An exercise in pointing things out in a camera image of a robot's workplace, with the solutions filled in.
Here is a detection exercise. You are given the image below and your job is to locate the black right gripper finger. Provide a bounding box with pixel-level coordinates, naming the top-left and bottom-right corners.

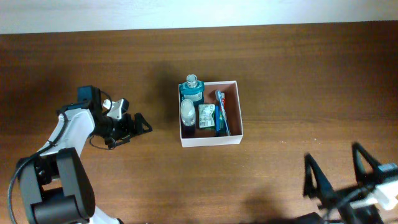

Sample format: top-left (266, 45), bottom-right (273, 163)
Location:
top-left (303, 153), bottom-right (335, 199)
top-left (352, 142), bottom-right (381, 184)

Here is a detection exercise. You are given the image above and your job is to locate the clear pump soap bottle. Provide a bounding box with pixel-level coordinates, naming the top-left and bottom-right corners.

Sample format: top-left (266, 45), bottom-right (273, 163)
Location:
top-left (180, 99), bottom-right (196, 138)

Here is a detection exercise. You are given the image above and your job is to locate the blue Listerine mouthwash bottle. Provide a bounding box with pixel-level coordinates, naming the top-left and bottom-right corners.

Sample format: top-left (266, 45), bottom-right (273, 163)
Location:
top-left (179, 74), bottom-right (205, 106)

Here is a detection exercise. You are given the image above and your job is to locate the green and white soap packet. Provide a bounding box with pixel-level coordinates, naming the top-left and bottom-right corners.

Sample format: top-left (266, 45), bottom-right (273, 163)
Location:
top-left (198, 104), bottom-right (216, 129)

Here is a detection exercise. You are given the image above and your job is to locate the blue disposable razor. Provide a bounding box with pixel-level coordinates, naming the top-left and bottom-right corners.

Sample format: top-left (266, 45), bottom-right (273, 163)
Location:
top-left (215, 105), bottom-right (221, 137)

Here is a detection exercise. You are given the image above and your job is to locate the green Colgate toothpaste tube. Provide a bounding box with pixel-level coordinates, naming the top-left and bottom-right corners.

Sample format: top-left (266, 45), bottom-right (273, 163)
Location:
top-left (218, 98), bottom-right (228, 134)

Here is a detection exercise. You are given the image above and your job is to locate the blue and white toothbrush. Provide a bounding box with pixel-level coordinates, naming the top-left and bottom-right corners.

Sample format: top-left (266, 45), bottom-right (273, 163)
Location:
top-left (215, 90), bottom-right (231, 136)

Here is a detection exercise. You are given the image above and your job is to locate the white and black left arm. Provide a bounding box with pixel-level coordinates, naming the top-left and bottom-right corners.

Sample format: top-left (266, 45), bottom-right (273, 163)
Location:
top-left (7, 85), bottom-right (153, 224)

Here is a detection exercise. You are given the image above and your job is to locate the white cardboard box, pink inside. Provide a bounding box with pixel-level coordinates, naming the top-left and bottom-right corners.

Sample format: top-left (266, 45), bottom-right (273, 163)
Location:
top-left (179, 80), bottom-right (244, 147)

